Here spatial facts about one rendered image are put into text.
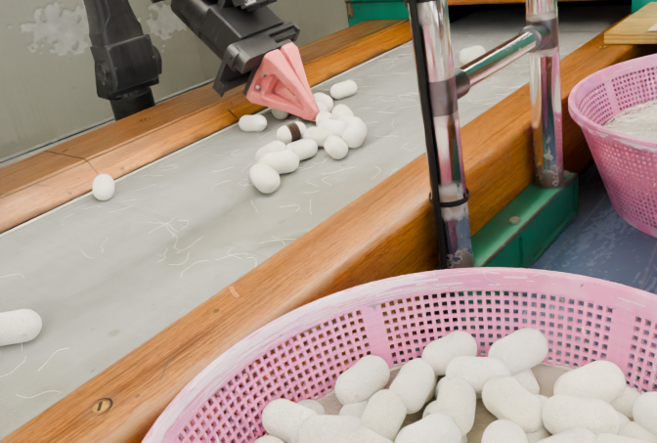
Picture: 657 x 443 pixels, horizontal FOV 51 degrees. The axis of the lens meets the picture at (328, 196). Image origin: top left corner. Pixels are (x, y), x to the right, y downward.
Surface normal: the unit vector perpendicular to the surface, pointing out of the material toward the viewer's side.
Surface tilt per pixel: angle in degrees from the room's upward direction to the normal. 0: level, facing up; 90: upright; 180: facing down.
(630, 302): 75
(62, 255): 0
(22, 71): 90
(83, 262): 0
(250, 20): 42
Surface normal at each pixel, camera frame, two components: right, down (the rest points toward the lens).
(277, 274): -0.17, -0.90
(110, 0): 0.62, 0.15
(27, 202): 0.41, -0.54
